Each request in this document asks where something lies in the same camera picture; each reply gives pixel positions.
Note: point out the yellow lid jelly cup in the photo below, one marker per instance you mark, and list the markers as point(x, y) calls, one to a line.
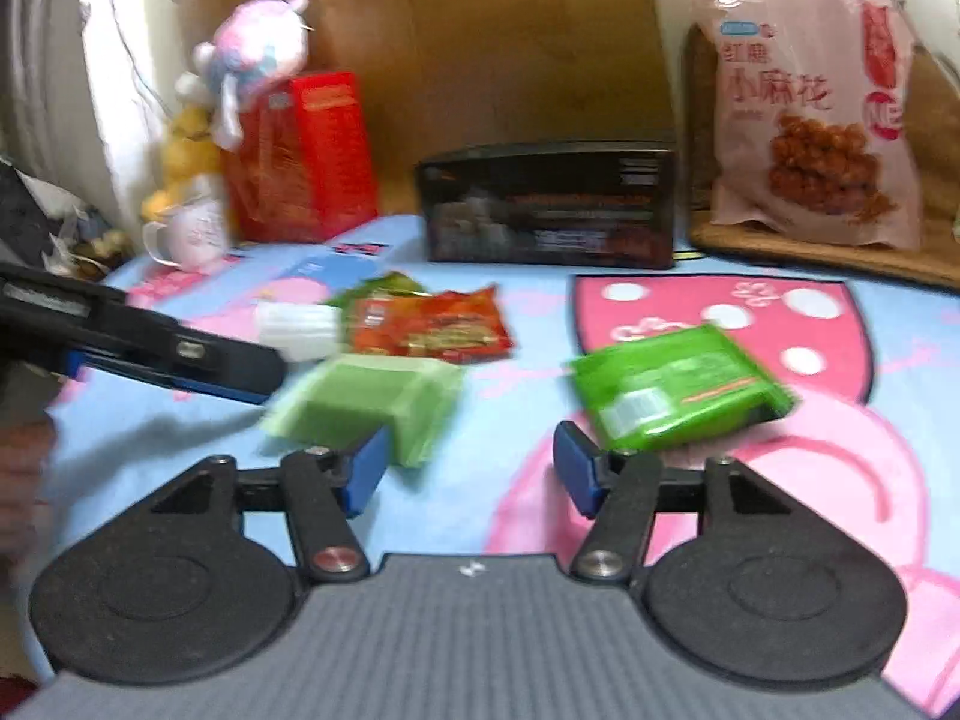
point(296, 330)

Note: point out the dark green snack packet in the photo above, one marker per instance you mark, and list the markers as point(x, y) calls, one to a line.
point(675, 382)

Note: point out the white enamel mug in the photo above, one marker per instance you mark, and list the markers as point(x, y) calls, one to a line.
point(199, 232)

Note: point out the person's left forearm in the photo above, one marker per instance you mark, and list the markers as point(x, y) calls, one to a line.
point(22, 495)

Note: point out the red gift box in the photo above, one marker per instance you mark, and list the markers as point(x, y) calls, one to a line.
point(307, 157)

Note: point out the black cardboard box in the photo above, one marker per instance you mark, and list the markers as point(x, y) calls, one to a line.
point(547, 202)

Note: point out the large pink snack bag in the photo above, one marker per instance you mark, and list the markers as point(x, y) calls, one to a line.
point(810, 112)

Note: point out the brown seat mat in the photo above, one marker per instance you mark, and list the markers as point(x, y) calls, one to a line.
point(934, 165)

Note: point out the wooden board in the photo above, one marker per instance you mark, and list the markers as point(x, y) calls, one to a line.
point(487, 52)

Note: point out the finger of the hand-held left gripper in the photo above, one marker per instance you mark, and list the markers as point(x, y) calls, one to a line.
point(217, 367)

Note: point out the red snack packet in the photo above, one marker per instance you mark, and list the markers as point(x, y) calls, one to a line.
point(435, 326)

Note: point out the yellow duck plush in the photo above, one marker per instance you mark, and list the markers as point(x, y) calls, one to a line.
point(187, 150)

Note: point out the pastel plush toy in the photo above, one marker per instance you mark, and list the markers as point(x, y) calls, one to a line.
point(255, 37)

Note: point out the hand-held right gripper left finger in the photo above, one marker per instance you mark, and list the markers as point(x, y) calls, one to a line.
point(367, 469)

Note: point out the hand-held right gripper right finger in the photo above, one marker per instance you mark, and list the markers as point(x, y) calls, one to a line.
point(576, 465)

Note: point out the grey curtain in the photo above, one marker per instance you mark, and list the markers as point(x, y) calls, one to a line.
point(37, 52)

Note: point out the printed cartoon bed sheet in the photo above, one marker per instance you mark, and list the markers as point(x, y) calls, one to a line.
point(472, 480)

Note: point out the light green wafer packet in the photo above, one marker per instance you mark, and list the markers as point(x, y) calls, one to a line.
point(360, 397)

